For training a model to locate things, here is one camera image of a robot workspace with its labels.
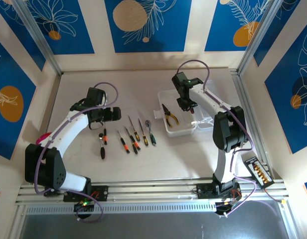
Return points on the yellow black needle-nose pliers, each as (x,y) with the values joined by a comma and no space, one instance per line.
(168,115)

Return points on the translucent plastic tool box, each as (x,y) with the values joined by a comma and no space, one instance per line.
(178,130)

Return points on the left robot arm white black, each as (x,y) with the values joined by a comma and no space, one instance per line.
(68,127)

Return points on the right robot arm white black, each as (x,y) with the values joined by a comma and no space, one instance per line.
(210,99)

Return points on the pink lidded printed cup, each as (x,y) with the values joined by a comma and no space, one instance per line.
(44,138)

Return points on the black power board yellow connectors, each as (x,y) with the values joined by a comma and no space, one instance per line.
(259,171)

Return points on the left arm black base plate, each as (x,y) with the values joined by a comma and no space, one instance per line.
(102,193)

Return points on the aluminium rail frame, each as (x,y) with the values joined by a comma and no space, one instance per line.
(148,191)

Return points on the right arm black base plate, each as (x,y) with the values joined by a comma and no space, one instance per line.
(204,190)

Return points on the aluminium frame post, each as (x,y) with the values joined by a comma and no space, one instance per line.
(39,37)
(259,37)

